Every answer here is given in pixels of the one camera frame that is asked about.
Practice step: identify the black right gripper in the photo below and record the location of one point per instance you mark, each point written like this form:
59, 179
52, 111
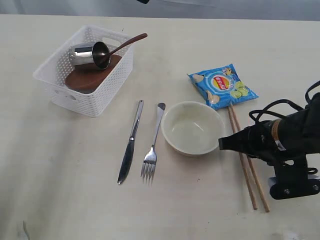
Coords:
285, 138

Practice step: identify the brown wooden spoon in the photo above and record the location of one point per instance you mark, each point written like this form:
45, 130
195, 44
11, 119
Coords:
128, 42

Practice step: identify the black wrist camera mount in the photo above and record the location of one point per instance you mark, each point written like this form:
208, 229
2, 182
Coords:
293, 181

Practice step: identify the white ceramic bowl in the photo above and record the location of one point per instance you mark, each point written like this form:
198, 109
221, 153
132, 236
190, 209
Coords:
192, 128

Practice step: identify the brown wooden chopstick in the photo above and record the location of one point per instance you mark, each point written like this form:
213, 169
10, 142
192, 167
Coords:
235, 129
251, 165

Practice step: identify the silver table knife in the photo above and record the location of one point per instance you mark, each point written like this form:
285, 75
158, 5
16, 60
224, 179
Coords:
129, 151

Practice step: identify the white woven plastic basket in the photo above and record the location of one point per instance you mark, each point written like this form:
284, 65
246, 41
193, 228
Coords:
54, 70

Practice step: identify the dark object beyond table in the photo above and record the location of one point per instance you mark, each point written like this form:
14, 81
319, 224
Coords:
143, 1

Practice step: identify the black metal cup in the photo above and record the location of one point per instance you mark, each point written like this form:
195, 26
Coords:
91, 55

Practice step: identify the blue potato chips bag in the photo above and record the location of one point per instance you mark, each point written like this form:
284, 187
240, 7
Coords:
221, 87

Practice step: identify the silver metal fork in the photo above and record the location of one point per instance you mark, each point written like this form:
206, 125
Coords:
150, 159

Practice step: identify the brown wooden plate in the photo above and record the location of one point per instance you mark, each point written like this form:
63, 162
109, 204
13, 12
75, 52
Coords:
86, 80

